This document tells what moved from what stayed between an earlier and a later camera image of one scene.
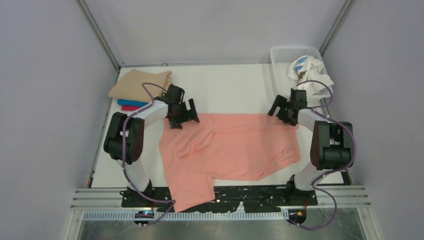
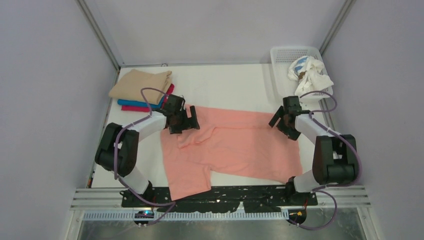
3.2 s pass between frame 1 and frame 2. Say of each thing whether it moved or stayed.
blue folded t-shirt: stayed
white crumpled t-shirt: stayed
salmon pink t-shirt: moved
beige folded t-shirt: stayed
